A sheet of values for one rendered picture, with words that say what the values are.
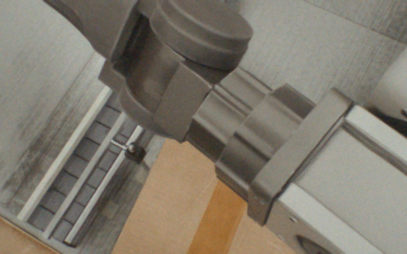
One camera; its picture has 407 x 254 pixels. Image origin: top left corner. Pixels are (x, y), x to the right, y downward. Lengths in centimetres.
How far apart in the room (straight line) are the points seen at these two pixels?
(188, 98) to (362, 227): 15
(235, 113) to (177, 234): 37
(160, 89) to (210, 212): 34
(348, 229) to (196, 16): 18
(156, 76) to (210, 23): 6
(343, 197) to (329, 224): 2
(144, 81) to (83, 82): 73
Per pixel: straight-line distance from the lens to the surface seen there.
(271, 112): 33
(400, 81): 32
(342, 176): 31
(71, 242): 98
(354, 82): 109
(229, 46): 37
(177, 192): 70
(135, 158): 88
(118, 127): 91
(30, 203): 98
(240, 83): 35
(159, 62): 38
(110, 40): 41
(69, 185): 100
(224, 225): 69
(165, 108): 37
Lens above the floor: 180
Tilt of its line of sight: 70 degrees down
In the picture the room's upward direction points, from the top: 11 degrees counter-clockwise
